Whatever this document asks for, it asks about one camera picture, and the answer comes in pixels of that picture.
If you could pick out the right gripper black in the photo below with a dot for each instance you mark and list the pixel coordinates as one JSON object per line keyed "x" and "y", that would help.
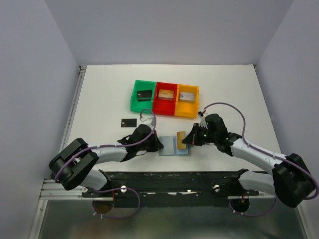
{"x": 191, "y": 138}

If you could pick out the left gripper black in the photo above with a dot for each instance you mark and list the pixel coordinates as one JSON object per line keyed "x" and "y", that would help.
{"x": 157, "y": 144}

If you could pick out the tan credit card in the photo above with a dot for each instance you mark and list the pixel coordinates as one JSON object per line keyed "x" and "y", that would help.
{"x": 180, "y": 136}

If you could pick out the sage green card holder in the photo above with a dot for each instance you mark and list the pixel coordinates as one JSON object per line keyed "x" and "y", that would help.
{"x": 170, "y": 147}

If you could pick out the black credit card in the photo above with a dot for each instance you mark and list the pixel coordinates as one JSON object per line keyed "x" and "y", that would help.
{"x": 129, "y": 122}

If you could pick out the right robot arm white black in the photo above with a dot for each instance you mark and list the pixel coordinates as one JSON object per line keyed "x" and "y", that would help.
{"x": 287, "y": 177}

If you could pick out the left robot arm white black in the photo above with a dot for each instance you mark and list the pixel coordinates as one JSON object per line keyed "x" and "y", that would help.
{"x": 73, "y": 166}

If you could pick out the silver card stack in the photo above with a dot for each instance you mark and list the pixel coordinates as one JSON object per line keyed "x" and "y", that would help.
{"x": 188, "y": 97}

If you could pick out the tan card stack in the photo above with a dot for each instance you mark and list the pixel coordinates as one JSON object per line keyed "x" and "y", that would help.
{"x": 166, "y": 94}

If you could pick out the black card stack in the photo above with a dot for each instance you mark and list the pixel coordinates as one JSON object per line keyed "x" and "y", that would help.
{"x": 144, "y": 95}

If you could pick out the yellow plastic bin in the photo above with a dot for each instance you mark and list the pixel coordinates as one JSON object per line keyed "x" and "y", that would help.
{"x": 184, "y": 109}

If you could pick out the red plastic bin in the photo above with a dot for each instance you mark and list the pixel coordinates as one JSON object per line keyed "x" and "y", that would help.
{"x": 164, "y": 107}

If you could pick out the green plastic bin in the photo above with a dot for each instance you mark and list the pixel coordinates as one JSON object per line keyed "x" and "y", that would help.
{"x": 135, "y": 105}

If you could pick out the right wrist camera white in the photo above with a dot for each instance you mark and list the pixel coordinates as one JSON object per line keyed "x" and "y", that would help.
{"x": 202, "y": 116}

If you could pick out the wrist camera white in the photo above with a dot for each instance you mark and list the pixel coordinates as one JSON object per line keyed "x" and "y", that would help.
{"x": 202, "y": 116}
{"x": 148, "y": 121}

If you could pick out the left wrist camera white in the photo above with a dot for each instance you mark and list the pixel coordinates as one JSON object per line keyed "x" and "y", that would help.
{"x": 148, "y": 121}

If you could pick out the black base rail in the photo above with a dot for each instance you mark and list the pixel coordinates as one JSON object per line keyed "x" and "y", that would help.
{"x": 170, "y": 189}

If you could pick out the aluminium frame rail left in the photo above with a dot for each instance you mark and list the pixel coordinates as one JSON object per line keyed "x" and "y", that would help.
{"x": 73, "y": 107}

